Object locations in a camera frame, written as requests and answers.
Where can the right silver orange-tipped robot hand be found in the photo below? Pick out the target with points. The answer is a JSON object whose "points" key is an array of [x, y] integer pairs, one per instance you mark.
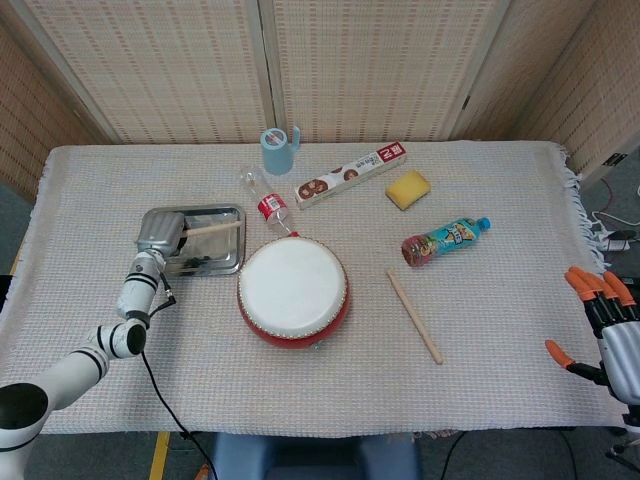
{"points": [[622, 355]]}

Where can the left silver black-fingered robot hand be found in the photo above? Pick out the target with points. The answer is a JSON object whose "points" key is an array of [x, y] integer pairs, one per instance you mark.
{"points": [[159, 232]]}

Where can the wooden drumstick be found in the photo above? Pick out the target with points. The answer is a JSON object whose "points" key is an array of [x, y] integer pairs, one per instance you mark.
{"points": [[212, 229], [414, 316]]}

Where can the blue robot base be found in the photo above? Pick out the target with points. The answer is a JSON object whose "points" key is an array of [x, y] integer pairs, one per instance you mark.
{"points": [[310, 460]]}

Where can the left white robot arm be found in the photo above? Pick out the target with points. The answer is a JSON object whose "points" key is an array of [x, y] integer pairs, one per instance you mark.
{"points": [[135, 295]]}

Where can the rectangular steel tray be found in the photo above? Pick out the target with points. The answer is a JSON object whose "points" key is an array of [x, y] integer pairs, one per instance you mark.
{"points": [[215, 250]]}

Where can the black tripod stand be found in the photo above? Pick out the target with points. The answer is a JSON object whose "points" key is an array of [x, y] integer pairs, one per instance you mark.
{"points": [[625, 452]]}

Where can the white power adapter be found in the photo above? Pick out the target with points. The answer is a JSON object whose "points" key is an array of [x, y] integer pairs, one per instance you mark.
{"points": [[616, 245]]}

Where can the clear red-labelled plastic bottle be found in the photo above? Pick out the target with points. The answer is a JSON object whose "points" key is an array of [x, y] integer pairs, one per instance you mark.
{"points": [[270, 204]]}

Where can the white woven tablecloth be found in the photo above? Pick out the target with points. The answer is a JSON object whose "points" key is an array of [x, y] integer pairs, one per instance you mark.
{"points": [[500, 325]]}

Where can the red drum with white skin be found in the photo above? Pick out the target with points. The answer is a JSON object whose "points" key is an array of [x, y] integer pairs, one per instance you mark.
{"points": [[292, 285]]}

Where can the bamboo folding screen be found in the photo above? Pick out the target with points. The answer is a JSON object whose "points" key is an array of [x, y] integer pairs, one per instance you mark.
{"points": [[175, 65]]}

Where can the long white red-ended wrap box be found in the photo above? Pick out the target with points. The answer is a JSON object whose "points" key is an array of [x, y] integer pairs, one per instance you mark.
{"points": [[350, 175]]}

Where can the colourful blue-capped drink bottle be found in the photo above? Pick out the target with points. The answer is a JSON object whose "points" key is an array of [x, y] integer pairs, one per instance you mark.
{"points": [[445, 240]]}

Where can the yellow sponge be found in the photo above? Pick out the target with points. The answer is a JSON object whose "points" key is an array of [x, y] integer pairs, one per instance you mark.
{"points": [[407, 190]]}

